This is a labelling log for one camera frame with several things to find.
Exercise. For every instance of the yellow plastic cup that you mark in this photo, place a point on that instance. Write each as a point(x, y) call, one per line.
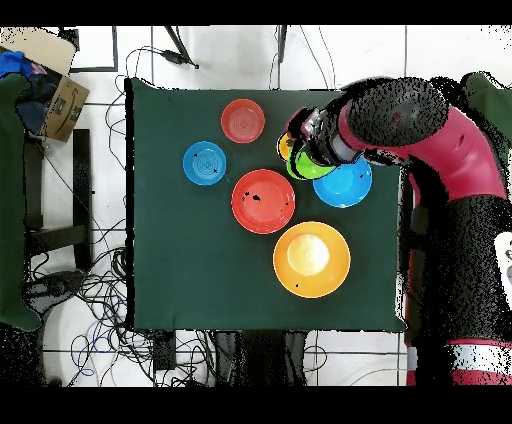
point(284, 148)

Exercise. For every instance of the green plastic bowl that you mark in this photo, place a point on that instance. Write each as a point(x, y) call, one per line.
point(308, 170)

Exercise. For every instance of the small orange-red ringed bowl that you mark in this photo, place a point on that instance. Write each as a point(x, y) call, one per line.
point(242, 121)

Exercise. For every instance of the large blue plastic bowl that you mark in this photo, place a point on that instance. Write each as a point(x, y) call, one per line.
point(344, 188)

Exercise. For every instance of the wide orange-red shallow bowl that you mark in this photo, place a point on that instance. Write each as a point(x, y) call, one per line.
point(263, 204)

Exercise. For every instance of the small blue plastic bowl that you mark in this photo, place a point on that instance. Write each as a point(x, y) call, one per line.
point(204, 163)

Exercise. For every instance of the large orange plastic bowl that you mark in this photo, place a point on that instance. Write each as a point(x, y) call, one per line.
point(312, 260)

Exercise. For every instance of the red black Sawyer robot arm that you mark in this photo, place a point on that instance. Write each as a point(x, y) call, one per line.
point(448, 160)

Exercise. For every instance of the black tripod leg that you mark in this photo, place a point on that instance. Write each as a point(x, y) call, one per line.
point(180, 44)
point(282, 40)

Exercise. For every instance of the dark green table cloth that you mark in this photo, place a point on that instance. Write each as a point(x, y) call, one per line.
point(180, 240)

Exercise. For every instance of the green cloth covered table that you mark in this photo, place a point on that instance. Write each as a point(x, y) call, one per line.
point(10, 200)
point(494, 108)

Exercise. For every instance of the brown cardboard box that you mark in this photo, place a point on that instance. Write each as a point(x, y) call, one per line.
point(66, 108)

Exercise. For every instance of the small black power box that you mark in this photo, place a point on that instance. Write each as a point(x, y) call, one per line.
point(164, 350)

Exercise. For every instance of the blue cloth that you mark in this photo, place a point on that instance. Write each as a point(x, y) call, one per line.
point(14, 63)

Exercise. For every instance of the black rounded floor base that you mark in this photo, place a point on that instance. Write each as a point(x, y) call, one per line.
point(56, 286)

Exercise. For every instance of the black metal frame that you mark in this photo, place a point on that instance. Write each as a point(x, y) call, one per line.
point(115, 48)

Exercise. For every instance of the black chair frame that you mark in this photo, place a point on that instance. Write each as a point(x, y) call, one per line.
point(82, 180)

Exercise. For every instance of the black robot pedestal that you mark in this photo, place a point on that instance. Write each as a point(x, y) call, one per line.
point(256, 356)

